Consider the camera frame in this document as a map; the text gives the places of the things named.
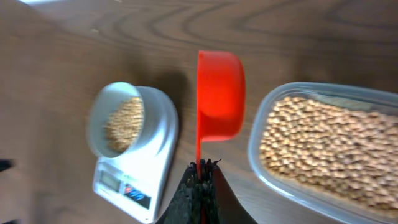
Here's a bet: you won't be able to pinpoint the red measuring scoop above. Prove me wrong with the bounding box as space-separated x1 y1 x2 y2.
196 50 246 178

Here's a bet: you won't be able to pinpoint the soybeans in container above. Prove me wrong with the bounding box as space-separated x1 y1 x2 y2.
259 96 397 212

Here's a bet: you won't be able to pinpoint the white digital kitchen scale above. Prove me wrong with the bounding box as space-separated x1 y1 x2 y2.
93 86 179 223

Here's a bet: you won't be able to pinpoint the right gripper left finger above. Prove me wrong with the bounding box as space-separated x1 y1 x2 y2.
155 162 201 224

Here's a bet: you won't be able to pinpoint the light grey bowl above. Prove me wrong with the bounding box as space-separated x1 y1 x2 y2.
86 82 142 159

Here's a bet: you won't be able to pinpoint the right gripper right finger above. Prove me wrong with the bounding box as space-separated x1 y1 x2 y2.
201 159 257 224

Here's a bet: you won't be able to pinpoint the soybeans in bowl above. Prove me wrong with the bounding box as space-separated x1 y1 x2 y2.
104 96 144 153

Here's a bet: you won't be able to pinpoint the clear plastic container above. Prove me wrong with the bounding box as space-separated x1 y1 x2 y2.
248 82 397 223

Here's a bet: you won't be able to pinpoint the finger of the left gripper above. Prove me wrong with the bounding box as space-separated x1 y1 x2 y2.
0 159 14 172

